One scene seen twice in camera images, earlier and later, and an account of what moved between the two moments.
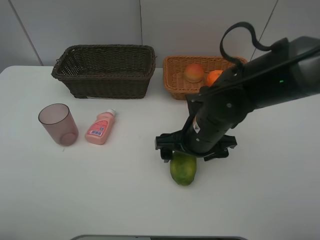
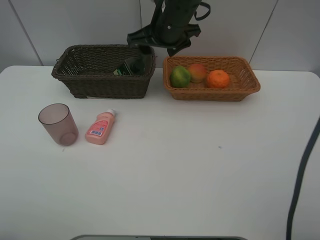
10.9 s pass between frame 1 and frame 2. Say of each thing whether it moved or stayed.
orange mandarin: stayed
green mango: moved
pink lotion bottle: stayed
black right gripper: moved
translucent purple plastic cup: stayed
